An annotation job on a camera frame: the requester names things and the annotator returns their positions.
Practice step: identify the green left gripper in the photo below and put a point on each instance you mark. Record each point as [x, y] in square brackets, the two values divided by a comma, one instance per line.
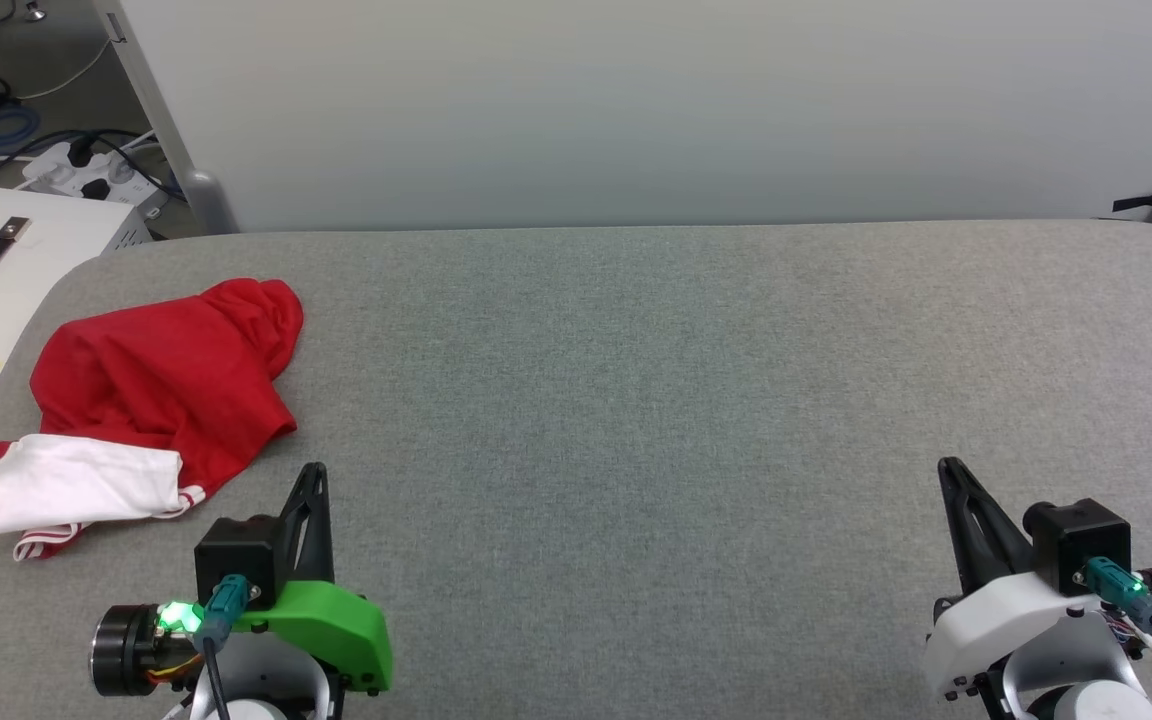
[336, 625]

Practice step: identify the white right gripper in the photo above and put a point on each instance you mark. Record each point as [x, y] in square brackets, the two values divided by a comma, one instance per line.
[996, 620]

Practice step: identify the red and white shirt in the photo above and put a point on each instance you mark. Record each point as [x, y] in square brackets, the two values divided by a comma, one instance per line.
[166, 370]

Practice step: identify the grey partition foot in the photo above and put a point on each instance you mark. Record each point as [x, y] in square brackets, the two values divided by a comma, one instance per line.
[208, 205]

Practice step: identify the white power supply box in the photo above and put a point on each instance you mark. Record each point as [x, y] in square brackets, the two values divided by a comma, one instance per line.
[36, 270]

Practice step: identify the white power strip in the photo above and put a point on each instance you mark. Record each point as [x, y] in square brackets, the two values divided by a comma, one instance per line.
[61, 175]

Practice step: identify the white partition panel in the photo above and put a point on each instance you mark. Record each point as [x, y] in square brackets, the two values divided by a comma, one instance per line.
[636, 110]

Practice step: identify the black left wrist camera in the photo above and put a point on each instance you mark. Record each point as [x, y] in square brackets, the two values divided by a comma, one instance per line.
[236, 555]

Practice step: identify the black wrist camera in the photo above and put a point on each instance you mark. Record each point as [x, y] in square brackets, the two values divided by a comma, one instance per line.
[236, 555]
[1081, 540]

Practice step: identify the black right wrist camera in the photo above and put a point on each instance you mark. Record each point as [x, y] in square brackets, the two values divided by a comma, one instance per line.
[1081, 540]

